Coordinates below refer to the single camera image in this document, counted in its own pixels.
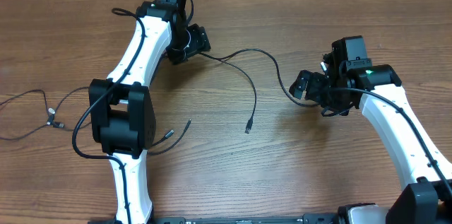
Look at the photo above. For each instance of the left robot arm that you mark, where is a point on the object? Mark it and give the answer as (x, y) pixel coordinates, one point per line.
(121, 110)

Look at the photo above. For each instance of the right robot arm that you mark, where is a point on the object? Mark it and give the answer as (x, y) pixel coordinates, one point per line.
(349, 80)

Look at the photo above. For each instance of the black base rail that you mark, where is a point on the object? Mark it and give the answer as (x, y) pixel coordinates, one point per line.
(243, 219)

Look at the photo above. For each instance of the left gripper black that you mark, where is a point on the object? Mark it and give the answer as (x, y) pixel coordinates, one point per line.
(199, 40)

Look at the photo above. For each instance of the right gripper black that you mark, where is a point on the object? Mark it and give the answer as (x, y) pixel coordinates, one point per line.
(310, 86)

